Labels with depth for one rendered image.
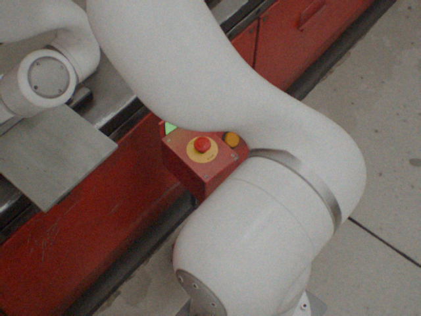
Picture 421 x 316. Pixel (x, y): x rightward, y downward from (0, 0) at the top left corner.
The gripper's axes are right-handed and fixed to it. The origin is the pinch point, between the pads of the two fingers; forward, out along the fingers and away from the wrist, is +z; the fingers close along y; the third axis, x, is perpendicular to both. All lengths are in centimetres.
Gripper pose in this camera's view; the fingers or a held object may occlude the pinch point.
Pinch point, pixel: (4, 103)
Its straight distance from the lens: 115.5
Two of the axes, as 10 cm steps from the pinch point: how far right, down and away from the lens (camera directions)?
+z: -5.1, 0.3, 8.6
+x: 5.6, 7.7, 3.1
